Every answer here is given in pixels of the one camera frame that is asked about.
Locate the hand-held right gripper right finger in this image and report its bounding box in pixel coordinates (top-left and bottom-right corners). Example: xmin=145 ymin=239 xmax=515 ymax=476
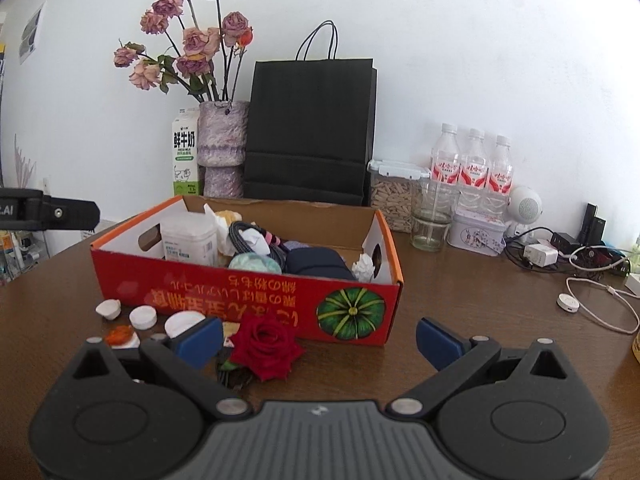
xmin=385 ymin=317 xmax=571 ymax=417

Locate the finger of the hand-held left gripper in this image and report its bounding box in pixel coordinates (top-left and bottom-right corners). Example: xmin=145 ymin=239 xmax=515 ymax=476
xmin=27 ymin=196 xmax=101 ymax=232

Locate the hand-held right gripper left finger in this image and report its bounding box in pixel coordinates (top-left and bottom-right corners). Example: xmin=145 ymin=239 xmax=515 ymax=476
xmin=73 ymin=317 xmax=252 ymax=418

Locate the large white bottle cap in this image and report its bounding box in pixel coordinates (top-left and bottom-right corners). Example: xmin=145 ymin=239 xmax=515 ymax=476
xmin=164 ymin=311 xmax=207 ymax=341

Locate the red cardboard box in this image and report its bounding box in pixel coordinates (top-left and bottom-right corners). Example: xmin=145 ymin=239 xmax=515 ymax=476
xmin=90 ymin=195 xmax=404 ymax=347

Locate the red fabric rose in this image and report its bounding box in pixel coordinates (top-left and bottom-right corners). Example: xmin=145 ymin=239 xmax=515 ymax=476
xmin=220 ymin=316 xmax=307 ymax=382

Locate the small orange toy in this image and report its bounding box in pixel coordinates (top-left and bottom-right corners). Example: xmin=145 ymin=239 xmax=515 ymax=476
xmin=105 ymin=325 xmax=141 ymax=350

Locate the pale plastic bag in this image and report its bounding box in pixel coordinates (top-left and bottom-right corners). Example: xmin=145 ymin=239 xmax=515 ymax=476
xmin=231 ymin=252 xmax=283 ymax=276

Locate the clear cotton swab box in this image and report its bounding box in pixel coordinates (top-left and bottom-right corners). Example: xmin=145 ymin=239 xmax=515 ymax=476
xmin=160 ymin=212 xmax=219 ymax=266

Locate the white tissue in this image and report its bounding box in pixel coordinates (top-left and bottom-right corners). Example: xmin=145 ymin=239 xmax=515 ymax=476
xmin=351 ymin=252 xmax=378 ymax=281

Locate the black braided cable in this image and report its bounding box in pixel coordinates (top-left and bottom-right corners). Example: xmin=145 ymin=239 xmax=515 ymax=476
xmin=228 ymin=221 xmax=271 ymax=261

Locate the clear container of seeds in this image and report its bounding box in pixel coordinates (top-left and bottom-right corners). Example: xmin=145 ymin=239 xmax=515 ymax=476
xmin=367 ymin=159 xmax=431 ymax=233

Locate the pale dried grass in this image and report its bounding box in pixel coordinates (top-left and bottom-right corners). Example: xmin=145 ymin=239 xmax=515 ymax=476
xmin=12 ymin=135 xmax=38 ymax=191

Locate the empty glass jar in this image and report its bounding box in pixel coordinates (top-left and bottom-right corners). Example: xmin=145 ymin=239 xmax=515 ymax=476
xmin=411 ymin=180 xmax=458 ymax=252

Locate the white printed tin box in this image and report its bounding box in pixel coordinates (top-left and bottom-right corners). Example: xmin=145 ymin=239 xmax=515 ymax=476
xmin=446 ymin=206 xmax=507 ymax=257

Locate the white green milk carton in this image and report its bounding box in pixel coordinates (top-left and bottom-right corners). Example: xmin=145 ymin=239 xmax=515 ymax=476
xmin=171 ymin=107 xmax=203 ymax=197

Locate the white charger block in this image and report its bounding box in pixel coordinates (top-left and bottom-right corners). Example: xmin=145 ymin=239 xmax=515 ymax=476
xmin=522 ymin=242 xmax=558 ymax=267

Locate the black power adapter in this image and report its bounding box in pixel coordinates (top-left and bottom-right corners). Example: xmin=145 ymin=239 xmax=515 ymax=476
xmin=550 ymin=231 xmax=581 ymax=256

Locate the white round speaker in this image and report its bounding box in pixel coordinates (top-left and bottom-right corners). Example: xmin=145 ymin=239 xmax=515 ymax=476
xmin=507 ymin=186 xmax=543 ymax=226

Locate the purple white textured vase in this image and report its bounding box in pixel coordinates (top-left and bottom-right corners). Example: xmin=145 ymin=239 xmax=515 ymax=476
xmin=196 ymin=100 xmax=250 ymax=199

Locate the clear water bottle red label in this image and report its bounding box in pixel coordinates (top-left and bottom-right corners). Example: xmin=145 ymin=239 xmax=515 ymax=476
xmin=459 ymin=128 xmax=488 ymax=206
xmin=430 ymin=122 xmax=461 ymax=201
xmin=487 ymin=135 xmax=515 ymax=211

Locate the black and red gadget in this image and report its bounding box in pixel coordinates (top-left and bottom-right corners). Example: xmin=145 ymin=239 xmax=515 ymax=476
xmin=575 ymin=245 xmax=631 ymax=276

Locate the black upright device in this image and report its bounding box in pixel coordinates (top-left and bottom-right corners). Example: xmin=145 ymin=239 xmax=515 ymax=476
xmin=582 ymin=202 xmax=607 ymax=246

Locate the dried pink rose bouquet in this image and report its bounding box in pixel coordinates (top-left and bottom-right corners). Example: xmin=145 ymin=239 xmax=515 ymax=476
xmin=113 ymin=0 xmax=253 ymax=103

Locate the black paper bag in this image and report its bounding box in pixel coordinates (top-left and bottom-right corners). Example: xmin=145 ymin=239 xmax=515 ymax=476
xmin=243 ymin=21 xmax=378 ymax=207

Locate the white cable with round puck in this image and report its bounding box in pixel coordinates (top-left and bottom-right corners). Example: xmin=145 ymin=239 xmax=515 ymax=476
xmin=556 ymin=260 xmax=640 ymax=333

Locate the wall poster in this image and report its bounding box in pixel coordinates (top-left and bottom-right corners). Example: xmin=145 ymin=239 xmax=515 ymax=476
xmin=19 ymin=2 xmax=47 ymax=65

